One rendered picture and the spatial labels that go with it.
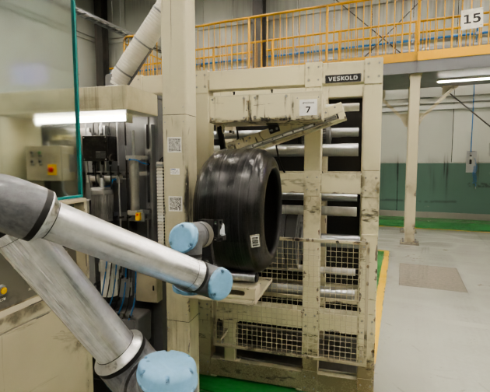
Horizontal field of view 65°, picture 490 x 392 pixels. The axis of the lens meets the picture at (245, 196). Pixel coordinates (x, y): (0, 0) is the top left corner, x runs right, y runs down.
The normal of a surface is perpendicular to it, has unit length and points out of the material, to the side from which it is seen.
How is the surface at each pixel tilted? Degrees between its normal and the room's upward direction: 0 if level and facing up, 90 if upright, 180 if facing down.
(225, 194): 69
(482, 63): 90
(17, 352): 90
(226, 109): 90
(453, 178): 90
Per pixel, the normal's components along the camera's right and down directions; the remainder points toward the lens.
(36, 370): 0.96, 0.02
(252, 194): 0.45, -0.18
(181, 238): -0.27, -0.13
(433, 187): -0.38, 0.08
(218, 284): 0.71, 0.04
